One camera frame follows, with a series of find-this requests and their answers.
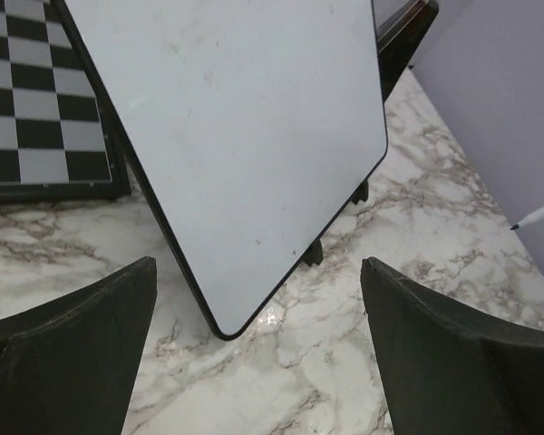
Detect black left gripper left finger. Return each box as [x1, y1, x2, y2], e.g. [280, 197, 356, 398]
[0, 256, 157, 434]

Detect black wedge eraser block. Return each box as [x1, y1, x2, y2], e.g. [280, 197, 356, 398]
[377, 0, 440, 102]

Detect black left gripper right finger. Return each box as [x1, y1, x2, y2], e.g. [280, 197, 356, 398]
[360, 257, 544, 434]

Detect black wire whiteboard stand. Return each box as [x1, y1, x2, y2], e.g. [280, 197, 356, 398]
[301, 179, 369, 267]

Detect black white chessboard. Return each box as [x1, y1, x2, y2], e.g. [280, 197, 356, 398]
[0, 1, 131, 204]

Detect white whiteboard black frame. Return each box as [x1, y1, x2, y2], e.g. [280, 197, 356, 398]
[56, 0, 387, 341]

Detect green capped whiteboard marker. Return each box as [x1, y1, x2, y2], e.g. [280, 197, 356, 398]
[510, 206, 544, 230]

